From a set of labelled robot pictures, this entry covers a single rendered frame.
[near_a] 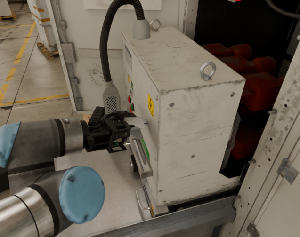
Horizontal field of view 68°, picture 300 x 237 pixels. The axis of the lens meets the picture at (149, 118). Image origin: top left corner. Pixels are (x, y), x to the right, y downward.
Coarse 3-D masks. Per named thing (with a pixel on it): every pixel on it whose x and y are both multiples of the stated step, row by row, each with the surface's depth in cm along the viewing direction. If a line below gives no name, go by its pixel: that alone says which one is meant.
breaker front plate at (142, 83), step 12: (132, 60) 75; (132, 72) 79; (144, 72) 62; (144, 84) 64; (132, 96) 87; (144, 96) 67; (156, 96) 53; (144, 108) 70; (156, 108) 55; (156, 120) 58; (144, 132) 76; (156, 132) 60; (156, 144) 62; (144, 156) 82; (156, 156) 64; (144, 168) 89; (156, 168) 67; (156, 180) 70; (156, 192) 73
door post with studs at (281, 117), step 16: (288, 80) 53; (288, 96) 53; (272, 112) 58; (288, 112) 54; (272, 128) 60; (288, 128) 55; (272, 144) 61; (256, 160) 69; (272, 160) 62; (256, 176) 70; (240, 192) 81; (256, 192) 71; (240, 208) 82; (240, 224) 84
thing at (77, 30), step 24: (48, 0) 100; (72, 0) 102; (96, 0) 98; (144, 0) 97; (168, 0) 99; (72, 24) 108; (96, 24) 107; (120, 24) 107; (168, 24) 105; (72, 48) 113; (96, 48) 115; (120, 48) 114; (72, 72) 121; (96, 72) 123; (120, 72) 122; (72, 96) 130; (96, 96) 132; (120, 96) 131
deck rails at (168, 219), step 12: (204, 204) 80; (216, 204) 82; (228, 204) 85; (168, 216) 78; (180, 216) 80; (192, 216) 83; (120, 228) 73; (132, 228) 75; (144, 228) 78; (156, 228) 80
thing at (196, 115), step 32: (128, 32) 86; (160, 32) 86; (160, 64) 62; (192, 64) 62; (224, 64) 62; (160, 96) 51; (192, 96) 53; (224, 96) 56; (160, 128) 57; (192, 128) 60; (224, 128) 64; (160, 160) 64; (192, 160) 68; (160, 192) 73; (192, 192) 79
